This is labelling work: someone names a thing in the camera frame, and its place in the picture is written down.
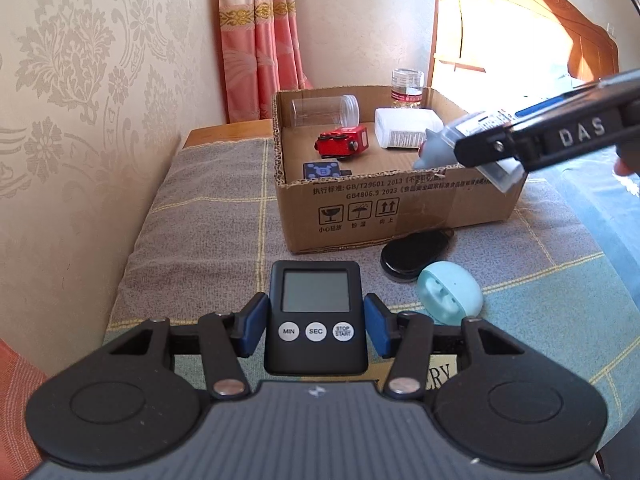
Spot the clear jar of yellow capsules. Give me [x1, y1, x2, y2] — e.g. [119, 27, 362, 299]
[390, 68, 426, 110]

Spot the white plastic bottle green label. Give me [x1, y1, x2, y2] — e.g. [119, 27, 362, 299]
[374, 107, 445, 151]

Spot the brown cardboard box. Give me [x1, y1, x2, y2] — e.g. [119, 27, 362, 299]
[271, 85, 528, 255]

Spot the light blue round case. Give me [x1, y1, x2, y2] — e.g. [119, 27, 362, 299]
[417, 260, 485, 326]

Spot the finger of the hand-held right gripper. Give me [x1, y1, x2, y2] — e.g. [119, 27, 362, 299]
[515, 67, 640, 121]
[454, 104, 640, 172]

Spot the wooden nightstand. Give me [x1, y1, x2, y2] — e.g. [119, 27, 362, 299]
[181, 120, 276, 150]

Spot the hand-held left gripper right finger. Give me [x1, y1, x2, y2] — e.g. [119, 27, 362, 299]
[364, 292, 538, 400]

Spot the wooden bed headboard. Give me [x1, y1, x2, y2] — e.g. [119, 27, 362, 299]
[425, 0, 621, 106]

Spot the empty clear plastic jar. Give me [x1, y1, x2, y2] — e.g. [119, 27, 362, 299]
[291, 95, 362, 130]

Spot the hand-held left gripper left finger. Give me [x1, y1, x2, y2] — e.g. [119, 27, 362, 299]
[107, 292, 273, 400]

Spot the red toy robot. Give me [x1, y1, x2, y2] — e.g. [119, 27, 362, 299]
[315, 127, 369, 158]

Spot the pink patterned curtain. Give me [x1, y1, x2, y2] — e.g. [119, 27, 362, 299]
[217, 0, 308, 123]

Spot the black digital timer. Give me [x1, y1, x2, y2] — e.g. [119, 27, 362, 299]
[263, 261, 368, 375]

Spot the grey toy figure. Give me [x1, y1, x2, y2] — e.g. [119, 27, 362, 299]
[412, 127, 466, 171]

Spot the dark blue toy robot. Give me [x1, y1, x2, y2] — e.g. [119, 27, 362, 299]
[302, 160, 351, 182]

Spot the clear plastic labelled case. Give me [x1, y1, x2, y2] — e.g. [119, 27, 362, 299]
[440, 109, 526, 193]

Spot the orange cloth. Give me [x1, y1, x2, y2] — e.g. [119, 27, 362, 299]
[0, 340, 51, 463]

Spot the black oval key fob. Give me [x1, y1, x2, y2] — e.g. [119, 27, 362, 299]
[380, 227, 456, 281]

